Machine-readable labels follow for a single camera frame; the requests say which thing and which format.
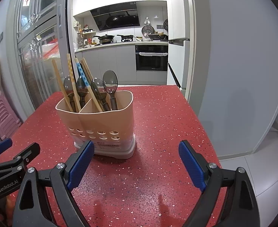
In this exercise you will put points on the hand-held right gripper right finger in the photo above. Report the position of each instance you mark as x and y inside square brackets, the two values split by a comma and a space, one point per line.
[192, 165]

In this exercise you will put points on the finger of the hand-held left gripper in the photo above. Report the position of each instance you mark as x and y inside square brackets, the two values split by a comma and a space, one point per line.
[3, 144]
[27, 151]

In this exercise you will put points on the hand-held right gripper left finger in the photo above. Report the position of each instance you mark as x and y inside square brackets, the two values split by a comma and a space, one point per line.
[81, 163]

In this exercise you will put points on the beige plastic cutlery holder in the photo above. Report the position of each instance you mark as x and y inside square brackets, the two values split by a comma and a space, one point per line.
[105, 123]

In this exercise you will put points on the transparent grey plastic spoon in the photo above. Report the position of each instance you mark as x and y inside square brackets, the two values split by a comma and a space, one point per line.
[110, 81]
[82, 88]
[69, 85]
[96, 87]

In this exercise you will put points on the plain light wooden chopstick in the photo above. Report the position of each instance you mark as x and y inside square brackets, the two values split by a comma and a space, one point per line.
[58, 80]

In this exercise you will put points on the blue patterned wooden chopstick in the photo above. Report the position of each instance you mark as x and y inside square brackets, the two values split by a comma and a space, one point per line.
[82, 75]

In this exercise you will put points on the yellow patterned wooden chopstick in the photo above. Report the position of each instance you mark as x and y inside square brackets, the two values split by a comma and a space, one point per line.
[70, 71]

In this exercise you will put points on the stack of pink plastic stools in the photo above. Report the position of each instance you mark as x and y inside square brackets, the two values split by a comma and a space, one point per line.
[2, 115]

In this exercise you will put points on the grey kitchen counter cabinet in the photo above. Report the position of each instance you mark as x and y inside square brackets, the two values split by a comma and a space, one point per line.
[115, 63]

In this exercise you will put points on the glass sliding door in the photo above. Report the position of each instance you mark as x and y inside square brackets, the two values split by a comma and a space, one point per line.
[39, 40]

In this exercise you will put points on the black built-in oven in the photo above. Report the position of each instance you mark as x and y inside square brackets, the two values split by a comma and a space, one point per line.
[152, 58]

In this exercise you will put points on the black wok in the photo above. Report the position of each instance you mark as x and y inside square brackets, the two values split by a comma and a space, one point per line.
[104, 38]

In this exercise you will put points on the condiment bottle rack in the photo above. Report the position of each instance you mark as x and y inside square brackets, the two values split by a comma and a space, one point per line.
[85, 35]

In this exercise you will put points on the black frying pan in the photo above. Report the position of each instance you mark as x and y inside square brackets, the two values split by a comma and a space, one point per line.
[125, 37]

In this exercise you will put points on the dark wok with food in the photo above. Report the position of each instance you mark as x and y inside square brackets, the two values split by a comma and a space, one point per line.
[157, 36]

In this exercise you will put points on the small grey table fan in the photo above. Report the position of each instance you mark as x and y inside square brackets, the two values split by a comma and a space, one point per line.
[147, 31]

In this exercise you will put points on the black round fan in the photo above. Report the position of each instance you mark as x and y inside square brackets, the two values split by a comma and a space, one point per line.
[166, 25]

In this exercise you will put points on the white refrigerator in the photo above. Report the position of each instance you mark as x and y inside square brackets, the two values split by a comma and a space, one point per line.
[178, 16]

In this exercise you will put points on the black range hood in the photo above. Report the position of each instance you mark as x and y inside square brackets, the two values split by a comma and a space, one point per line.
[115, 16]

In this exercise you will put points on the black wall switch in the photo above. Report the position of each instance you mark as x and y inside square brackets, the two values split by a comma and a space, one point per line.
[1, 37]

